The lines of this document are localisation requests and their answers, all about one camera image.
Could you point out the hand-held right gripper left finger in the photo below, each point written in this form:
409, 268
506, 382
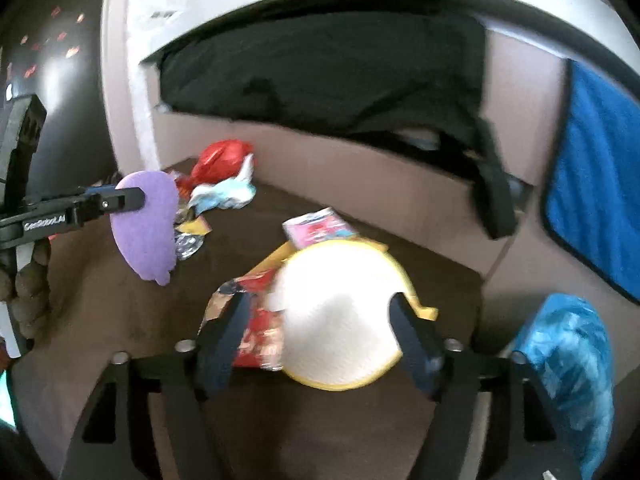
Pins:
225, 342

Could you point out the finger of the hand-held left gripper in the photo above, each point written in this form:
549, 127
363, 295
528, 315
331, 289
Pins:
100, 205

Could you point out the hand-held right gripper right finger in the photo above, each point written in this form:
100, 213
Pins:
411, 341

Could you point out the red snack packet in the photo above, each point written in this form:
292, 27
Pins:
260, 331

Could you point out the purple sponge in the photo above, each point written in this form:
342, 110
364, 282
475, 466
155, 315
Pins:
145, 240

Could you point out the white plate with yellow rim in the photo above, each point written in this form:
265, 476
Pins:
340, 320

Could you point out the blue plastic bag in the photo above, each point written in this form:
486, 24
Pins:
570, 370

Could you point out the person's left hand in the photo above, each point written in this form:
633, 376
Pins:
27, 285

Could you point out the dark panel with stickers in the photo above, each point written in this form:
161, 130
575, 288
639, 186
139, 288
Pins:
60, 85

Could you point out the silver wrapper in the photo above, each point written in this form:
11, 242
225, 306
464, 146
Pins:
187, 246

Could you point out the small yellow wrapper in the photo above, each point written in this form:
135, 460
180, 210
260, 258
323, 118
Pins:
195, 226

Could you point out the white and blue crumpled wrapper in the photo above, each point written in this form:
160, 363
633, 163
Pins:
225, 192

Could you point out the red plastic bag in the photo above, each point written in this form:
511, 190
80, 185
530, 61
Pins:
220, 160

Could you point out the pink packet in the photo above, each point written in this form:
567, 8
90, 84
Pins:
320, 227

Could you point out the blue towel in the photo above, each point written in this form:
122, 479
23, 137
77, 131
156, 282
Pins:
595, 185

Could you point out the black cloth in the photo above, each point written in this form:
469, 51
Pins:
325, 80

